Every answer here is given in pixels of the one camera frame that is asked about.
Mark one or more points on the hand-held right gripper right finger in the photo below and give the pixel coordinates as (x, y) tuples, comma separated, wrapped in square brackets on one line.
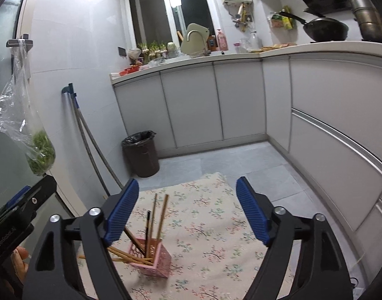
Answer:
[(253, 212)]

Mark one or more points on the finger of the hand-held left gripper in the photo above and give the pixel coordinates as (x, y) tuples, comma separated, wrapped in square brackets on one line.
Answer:
[(37, 197)]

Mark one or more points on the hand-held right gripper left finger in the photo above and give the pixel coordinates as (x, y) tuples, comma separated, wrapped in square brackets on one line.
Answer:
[(122, 212)]

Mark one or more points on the bunch of chopsticks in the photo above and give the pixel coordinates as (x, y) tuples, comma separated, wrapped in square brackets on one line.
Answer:
[(153, 215)]

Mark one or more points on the light wooden chopstick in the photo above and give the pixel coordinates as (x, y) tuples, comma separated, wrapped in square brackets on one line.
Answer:
[(163, 215)]

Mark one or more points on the brown wooden chopstick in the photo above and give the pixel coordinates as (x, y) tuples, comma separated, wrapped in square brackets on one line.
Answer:
[(128, 254)]

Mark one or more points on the pink plastic basket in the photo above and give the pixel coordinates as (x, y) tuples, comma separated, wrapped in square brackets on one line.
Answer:
[(159, 262)]

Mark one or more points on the person's left hand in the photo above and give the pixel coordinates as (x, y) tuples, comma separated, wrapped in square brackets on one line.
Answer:
[(20, 264)]

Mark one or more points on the floral printed cloth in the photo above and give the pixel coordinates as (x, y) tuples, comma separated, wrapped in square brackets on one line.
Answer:
[(209, 225)]

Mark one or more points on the plastic bag of greens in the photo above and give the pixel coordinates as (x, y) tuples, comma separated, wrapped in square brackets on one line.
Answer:
[(40, 150)]

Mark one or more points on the dark brown trash bin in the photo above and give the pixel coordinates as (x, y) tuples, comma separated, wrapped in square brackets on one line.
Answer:
[(142, 159)]

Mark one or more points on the white cabinet with drawers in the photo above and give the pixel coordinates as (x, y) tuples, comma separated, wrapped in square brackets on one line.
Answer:
[(328, 115)]

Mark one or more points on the white kitchen cabinet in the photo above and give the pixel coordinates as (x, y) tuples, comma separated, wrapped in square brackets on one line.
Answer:
[(191, 100)]

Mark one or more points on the frosted glass door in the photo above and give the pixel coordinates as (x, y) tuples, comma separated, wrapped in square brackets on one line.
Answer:
[(0, 68)]

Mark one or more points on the red small basket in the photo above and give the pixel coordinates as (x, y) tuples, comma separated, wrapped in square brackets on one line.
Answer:
[(132, 69)]

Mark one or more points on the green sprouting vegetables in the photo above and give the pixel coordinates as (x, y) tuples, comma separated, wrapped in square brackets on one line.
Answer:
[(155, 50)]

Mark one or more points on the wooden board with food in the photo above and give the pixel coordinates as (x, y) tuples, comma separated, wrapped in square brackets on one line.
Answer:
[(275, 47)]

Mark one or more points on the clear plastic container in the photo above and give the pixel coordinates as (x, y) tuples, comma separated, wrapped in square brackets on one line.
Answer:
[(252, 42)]

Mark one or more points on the metal faucet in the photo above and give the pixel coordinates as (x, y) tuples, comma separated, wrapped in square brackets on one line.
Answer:
[(205, 48)]

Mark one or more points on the brown bottle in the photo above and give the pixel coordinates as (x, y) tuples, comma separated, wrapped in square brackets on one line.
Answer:
[(212, 43)]

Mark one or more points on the pink bottle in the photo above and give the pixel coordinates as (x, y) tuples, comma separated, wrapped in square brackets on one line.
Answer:
[(222, 40)]

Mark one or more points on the pale green cutting board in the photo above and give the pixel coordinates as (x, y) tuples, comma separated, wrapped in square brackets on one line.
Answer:
[(195, 28)]

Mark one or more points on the green yellow hanging packets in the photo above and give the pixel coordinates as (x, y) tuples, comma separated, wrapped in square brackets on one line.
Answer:
[(283, 20)]

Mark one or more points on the black wok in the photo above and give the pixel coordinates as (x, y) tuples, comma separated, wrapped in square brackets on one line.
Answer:
[(327, 29)]

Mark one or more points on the window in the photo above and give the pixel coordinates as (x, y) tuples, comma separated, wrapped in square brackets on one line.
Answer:
[(150, 12)]

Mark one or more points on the steel pot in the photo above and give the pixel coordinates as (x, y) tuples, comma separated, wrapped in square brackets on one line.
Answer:
[(370, 22)]

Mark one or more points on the blue wall mop holder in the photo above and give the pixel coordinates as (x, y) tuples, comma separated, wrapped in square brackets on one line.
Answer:
[(69, 90)]

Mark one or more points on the grey wall hook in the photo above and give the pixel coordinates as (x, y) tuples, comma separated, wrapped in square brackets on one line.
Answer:
[(19, 42)]

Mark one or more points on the black wall socket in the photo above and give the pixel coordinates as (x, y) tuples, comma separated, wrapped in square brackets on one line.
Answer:
[(121, 51)]

